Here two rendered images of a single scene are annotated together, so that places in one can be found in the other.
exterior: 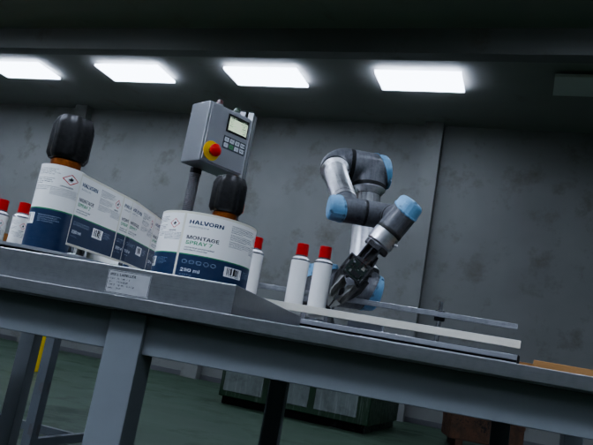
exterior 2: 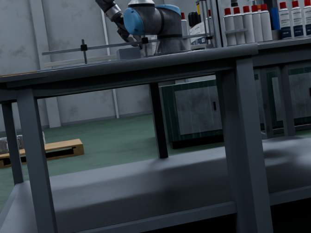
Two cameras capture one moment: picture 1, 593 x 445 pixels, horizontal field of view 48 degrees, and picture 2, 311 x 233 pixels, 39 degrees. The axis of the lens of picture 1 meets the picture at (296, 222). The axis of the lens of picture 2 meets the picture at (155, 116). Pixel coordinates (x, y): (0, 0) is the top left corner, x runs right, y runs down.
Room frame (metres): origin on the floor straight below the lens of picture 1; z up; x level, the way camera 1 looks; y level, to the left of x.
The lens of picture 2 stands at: (3.93, -1.01, 0.72)
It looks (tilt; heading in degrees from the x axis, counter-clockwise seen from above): 4 degrees down; 157
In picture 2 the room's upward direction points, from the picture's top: 8 degrees counter-clockwise
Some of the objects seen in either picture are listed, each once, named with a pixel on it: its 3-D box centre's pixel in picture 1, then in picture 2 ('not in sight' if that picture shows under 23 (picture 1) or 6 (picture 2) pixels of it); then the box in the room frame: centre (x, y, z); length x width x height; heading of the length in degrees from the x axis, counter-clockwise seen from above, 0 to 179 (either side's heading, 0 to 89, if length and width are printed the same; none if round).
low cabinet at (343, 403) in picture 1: (315, 385); not in sight; (8.78, -0.61, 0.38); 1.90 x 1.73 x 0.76; 68
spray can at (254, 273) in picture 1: (251, 272); (183, 32); (1.85, 0.10, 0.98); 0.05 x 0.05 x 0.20
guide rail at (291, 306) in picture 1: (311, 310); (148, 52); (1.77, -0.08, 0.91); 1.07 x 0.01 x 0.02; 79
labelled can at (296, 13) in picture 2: not in sight; (296, 19); (1.97, 0.75, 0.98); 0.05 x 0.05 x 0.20
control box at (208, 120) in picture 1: (217, 140); not in sight; (1.97, 0.28, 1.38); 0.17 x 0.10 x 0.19; 134
